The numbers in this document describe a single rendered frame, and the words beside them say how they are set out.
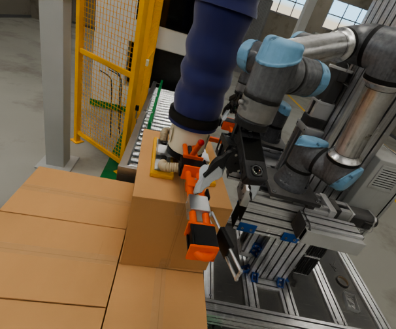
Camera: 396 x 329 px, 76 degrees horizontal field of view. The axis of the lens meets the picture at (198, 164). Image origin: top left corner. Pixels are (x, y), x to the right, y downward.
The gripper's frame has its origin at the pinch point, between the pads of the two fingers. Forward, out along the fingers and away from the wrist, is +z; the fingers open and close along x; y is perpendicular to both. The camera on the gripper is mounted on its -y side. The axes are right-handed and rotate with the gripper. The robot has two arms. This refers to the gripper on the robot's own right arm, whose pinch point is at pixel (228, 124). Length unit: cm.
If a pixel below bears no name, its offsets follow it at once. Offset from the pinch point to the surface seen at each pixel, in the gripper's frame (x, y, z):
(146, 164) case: -43, 37, 14
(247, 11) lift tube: -21, 41, -53
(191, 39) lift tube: -36, 34, -39
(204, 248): -28, 94, 0
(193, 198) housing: -29, 74, 0
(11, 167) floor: -152, -72, 108
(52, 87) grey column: -122, -80, 30
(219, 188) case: -9.7, 46.3, 13.9
